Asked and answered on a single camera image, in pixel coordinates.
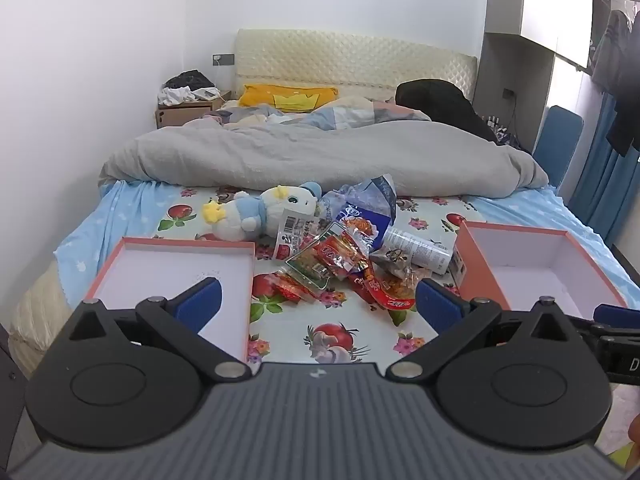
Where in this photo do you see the cream quilted headboard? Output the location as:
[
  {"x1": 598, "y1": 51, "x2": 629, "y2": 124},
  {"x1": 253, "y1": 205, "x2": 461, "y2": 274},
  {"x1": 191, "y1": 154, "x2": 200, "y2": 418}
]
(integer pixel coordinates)
[{"x1": 234, "y1": 29, "x2": 478, "y2": 111}]

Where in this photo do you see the white crumpled cloth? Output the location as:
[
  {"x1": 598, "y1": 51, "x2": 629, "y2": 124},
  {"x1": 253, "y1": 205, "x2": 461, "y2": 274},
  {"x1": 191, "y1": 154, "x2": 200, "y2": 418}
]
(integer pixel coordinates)
[{"x1": 157, "y1": 86, "x2": 196, "y2": 107}]

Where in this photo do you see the white and blue plush toy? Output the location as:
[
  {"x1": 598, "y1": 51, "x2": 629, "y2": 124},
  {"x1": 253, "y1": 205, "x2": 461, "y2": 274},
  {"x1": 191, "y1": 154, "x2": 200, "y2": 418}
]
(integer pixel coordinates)
[{"x1": 201, "y1": 181, "x2": 323, "y2": 242}]

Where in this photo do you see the shallow orange box lid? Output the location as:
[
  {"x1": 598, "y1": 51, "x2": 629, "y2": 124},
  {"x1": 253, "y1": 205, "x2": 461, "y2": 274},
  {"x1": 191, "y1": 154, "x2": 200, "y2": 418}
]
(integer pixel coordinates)
[{"x1": 80, "y1": 237, "x2": 257, "y2": 363}]

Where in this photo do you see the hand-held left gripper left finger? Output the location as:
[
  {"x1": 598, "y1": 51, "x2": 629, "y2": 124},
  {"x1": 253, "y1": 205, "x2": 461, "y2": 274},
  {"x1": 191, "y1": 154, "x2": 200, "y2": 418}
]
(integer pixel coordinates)
[{"x1": 64, "y1": 276, "x2": 252, "y2": 384}]

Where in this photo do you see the light blue bedsheet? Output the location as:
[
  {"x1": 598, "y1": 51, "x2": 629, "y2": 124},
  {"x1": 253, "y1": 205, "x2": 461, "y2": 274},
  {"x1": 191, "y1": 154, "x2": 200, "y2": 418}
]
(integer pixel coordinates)
[{"x1": 52, "y1": 180, "x2": 640, "y2": 311}]

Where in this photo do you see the cream mattress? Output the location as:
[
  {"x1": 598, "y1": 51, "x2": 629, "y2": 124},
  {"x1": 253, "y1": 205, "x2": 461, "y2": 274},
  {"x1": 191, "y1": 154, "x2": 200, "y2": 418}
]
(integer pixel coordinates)
[{"x1": 9, "y1": 255, "x2": 96, "y2": 366}]

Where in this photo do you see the black hanging garment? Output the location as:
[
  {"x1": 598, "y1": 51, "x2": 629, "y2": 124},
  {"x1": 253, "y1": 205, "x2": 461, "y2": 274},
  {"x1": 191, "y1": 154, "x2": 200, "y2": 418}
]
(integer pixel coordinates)
[{"x1": 606, "y1": 67, "x2": 640, "y2": 156}]

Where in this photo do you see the pastel patchwork blanket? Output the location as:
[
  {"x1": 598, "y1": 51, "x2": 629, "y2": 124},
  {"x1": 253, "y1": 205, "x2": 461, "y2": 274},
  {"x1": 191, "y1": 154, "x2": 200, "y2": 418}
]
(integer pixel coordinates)
[{"x1": 200, "y1": 96, "x2": 432, "y2": 133}]

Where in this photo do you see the white wall cabinet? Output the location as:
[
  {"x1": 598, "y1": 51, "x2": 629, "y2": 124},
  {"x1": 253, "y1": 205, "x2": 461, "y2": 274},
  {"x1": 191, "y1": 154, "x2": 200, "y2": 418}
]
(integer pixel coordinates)
[{"x1": 482, "y1": 0, "x2": 593, "y2": 161}]

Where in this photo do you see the yellow pillow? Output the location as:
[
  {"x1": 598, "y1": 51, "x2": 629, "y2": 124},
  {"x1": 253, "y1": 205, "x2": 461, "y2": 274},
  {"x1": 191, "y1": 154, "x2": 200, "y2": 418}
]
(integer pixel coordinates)
[{"x1": 238, "y1": 84, "x2": 339, "y2": 112}]

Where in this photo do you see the long red snack packet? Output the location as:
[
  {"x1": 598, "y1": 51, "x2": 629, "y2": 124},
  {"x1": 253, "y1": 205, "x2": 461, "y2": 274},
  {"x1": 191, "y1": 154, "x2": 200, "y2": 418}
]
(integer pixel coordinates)
[{"x1": 348, "y1": 262, "x2": 417, "y2": 311}]

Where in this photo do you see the black clothing pile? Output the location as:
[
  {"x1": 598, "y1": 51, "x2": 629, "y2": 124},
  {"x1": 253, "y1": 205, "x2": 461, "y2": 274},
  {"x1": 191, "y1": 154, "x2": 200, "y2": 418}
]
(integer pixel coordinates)
[{"x1": 164, "y1": 70, "x2": 216, "y2": 92}]

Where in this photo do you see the grey duvet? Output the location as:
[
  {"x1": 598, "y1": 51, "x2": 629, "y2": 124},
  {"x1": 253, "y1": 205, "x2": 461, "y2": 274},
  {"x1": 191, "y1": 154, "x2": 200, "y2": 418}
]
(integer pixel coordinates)
[{"x1": 98, "y1": 119, "x2": 550, "y2": 198}]

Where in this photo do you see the clear packet with dark contents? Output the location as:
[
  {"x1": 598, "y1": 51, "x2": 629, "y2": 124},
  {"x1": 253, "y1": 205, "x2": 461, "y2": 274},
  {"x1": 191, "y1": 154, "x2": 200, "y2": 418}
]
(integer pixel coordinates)
[{"x1": 369, "y1": 249, "x2": 426, "y2": 286}]

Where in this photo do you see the cardboard box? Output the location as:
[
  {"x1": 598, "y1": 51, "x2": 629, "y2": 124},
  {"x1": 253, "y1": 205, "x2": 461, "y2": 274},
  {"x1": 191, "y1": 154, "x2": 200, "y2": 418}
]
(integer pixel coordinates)
[{"x1": 154, "y1": 91, "x2": 232, "y2": 130}]

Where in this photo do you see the blue curtain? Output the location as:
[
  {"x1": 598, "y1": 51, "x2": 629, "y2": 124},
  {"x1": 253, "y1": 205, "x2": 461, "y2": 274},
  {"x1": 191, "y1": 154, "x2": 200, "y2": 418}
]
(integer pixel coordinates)
[{"x1": 567, "y1": 90, "x2": 640, "y2": 246}]

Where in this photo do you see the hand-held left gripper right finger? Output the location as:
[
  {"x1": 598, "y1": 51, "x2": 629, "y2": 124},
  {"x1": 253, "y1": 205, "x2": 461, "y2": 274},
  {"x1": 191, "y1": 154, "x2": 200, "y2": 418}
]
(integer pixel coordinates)
[{"x1": 386, "y1": 278, "x2": 587, "y2": 382}]

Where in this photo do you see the deep orange box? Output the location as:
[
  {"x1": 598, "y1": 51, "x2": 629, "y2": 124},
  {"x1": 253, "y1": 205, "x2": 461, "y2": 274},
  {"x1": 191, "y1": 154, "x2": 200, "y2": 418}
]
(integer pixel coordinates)
[{"x1": 450, "y1": 220, "x2": 630, "y2": 333}]

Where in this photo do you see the dark blue snack packet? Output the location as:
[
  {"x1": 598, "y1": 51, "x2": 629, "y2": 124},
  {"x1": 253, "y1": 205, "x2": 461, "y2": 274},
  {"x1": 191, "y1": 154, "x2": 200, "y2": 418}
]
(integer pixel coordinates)
[{"x1": 339, "y1": 202, "x2": 397, "y2": 255}]

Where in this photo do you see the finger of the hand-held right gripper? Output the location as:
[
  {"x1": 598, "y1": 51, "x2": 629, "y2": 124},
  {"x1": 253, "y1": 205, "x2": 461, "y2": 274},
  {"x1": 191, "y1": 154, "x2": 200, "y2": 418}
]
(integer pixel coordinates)
[{"x1": 570, "y1": 304, "x2": 640, "y2": 339}]

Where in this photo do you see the green snack packet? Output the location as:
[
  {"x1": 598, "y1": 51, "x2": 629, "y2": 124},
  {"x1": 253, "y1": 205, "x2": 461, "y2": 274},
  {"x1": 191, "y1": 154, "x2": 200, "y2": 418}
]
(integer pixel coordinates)
[{"x1": 285, "y1": 246, "x2": 335, "y2": 295}]

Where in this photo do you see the silver packet with white label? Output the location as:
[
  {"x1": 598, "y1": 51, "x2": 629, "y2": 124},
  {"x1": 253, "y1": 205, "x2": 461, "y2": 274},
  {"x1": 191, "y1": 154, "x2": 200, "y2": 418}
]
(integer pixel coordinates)
[{"x1": 272, "y1": 205, "x2": 326, "y2": 262}]

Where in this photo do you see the grey hanging garment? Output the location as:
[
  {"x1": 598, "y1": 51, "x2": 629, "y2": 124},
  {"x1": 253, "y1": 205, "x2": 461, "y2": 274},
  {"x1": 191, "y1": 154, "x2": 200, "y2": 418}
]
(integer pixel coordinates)
[{"x1": 590, "y1": 10, "x2": 632, "y2": 93}]

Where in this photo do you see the blue chair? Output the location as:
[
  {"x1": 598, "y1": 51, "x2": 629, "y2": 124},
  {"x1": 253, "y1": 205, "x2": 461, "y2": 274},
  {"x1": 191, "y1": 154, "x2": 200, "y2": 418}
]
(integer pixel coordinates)
[{"x1": 531, "y1": 105, "x2": 585, "y2": 188}]

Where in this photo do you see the black jacket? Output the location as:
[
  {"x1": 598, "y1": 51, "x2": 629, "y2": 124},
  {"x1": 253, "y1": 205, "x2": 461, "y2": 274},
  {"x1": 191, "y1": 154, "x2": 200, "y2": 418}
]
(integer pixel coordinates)
[{"x1": 395, "y1": 79, "x2": 501, "y2": 143}]

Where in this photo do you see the red packet with brown square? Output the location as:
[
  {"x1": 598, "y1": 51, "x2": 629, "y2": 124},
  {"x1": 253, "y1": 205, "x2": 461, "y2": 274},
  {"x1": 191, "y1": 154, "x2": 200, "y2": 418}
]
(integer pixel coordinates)
[{"x1": 311, "y1": 221, "x2": 372, "y2": 281}]

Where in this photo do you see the small shiny red packet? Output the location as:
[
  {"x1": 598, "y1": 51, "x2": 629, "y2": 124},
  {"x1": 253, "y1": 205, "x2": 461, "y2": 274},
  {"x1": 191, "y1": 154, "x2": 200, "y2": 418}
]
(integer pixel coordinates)
[{"x1": 264, "y1": 269, "x2": 307, "y2": 304}]

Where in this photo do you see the translucent blue plastic bag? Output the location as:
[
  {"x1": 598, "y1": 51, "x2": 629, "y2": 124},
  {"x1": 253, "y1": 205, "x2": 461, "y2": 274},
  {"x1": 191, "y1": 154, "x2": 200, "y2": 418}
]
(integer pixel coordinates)
[{"x1": 320, "y1": 174, "x2": 398, "y2": 223}]

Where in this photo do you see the floral tomato print mat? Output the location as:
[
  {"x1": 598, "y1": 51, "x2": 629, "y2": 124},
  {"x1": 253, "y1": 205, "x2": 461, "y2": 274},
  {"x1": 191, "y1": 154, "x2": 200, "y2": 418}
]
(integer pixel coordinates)
[{"x1": 150, "y1": 186, "x2": 493, "y2": 365}]

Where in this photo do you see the white cylindrical can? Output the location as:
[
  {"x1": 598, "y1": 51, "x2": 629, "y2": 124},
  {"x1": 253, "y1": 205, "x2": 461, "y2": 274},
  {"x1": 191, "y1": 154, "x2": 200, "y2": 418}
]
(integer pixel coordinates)
[{"x1": 382, "y1": 226, "x2": 456, "y2": 276}]

